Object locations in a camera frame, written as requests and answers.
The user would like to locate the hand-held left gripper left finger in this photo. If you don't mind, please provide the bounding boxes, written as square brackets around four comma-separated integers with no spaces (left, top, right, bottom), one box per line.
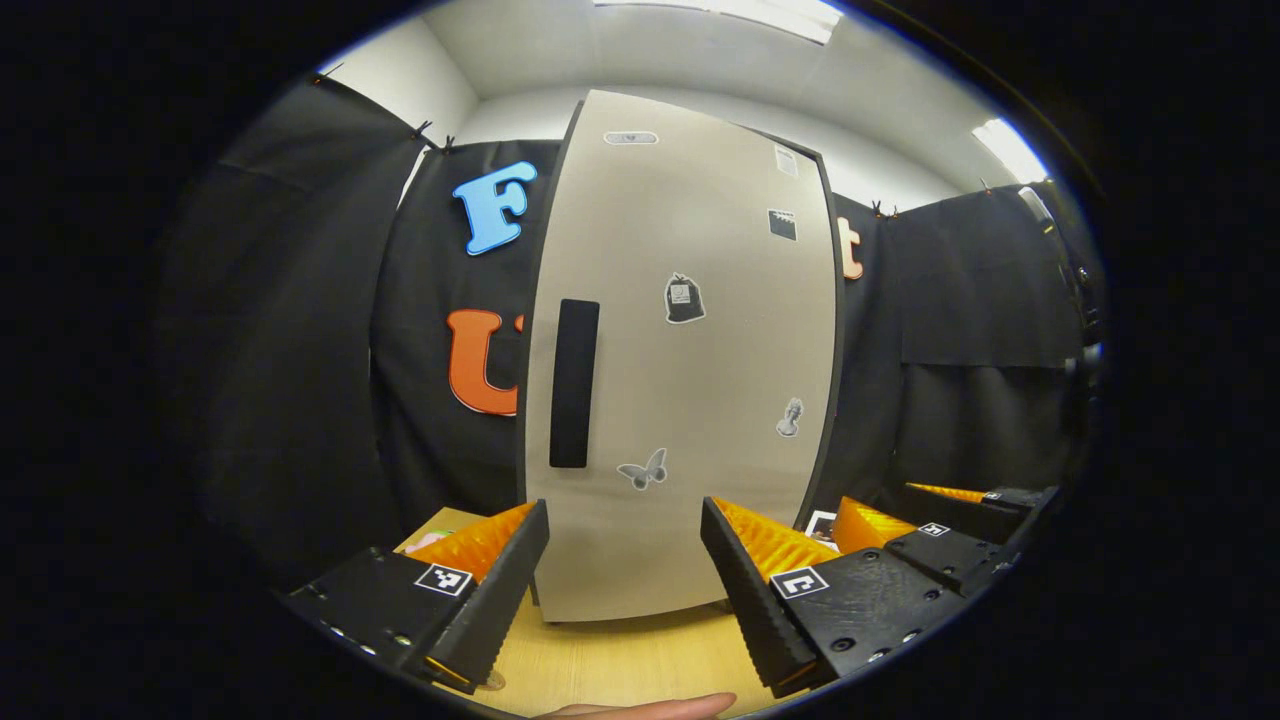
[283,498,551,696]

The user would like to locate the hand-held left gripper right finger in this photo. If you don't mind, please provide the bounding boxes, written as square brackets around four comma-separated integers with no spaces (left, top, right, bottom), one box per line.
[700,495,971,699]

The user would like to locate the beige cabinet door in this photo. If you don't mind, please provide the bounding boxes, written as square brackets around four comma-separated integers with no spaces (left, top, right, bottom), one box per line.
[520,88,846,623]

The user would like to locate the black cabinet door handle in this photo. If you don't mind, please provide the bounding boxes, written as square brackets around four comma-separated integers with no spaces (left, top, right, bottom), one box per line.
[548,298,601,469]

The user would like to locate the ceiling light panel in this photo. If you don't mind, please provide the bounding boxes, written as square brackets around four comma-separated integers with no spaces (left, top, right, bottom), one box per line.
[975,118,1051,186]
[595,0,843,46]

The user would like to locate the black backdrop cloth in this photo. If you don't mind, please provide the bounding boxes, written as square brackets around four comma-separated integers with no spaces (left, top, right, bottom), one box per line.
[160,75,1091,591]

